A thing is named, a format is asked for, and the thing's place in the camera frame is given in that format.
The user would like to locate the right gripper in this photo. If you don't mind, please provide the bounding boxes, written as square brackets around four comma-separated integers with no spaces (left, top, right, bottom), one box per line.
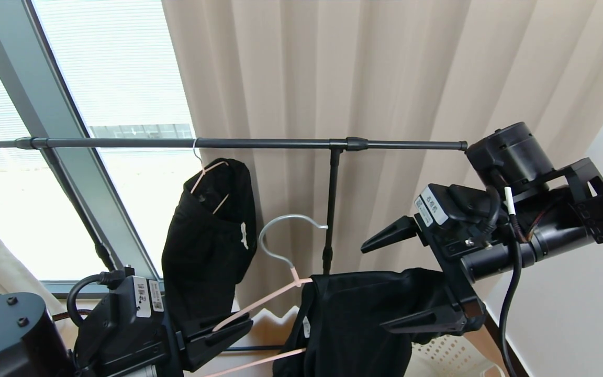
[361,216,595,336]

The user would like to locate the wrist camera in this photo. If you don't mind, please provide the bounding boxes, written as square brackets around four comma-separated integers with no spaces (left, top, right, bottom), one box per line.
[74,276,165,362]
[414,183,501,247]

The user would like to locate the black clothes rack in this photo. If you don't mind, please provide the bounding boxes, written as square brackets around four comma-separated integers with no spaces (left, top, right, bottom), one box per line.
[0,137,468,352]

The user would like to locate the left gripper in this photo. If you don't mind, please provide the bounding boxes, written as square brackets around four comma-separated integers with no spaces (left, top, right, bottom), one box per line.
[76,313,254,377]

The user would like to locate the black shorts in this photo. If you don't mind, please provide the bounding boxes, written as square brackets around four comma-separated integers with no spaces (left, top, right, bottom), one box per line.
[161,158,258,336]

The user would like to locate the black garment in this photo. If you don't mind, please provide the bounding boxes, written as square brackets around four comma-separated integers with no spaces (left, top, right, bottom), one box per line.
[273,268,462,377]

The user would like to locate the pink clothes hanger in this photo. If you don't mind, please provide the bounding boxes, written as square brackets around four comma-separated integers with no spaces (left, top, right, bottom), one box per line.
[202,214,329,377]
[191,139,230,215]

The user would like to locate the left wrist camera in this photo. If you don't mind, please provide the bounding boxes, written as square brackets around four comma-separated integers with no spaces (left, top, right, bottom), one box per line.
[74,276,165,362]

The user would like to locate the white laundry basket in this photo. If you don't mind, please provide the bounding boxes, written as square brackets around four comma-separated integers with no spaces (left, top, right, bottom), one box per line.
[411,332,506,377]

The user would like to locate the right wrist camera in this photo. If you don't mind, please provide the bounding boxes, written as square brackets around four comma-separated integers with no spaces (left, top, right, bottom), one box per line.
[414,183,501,247]

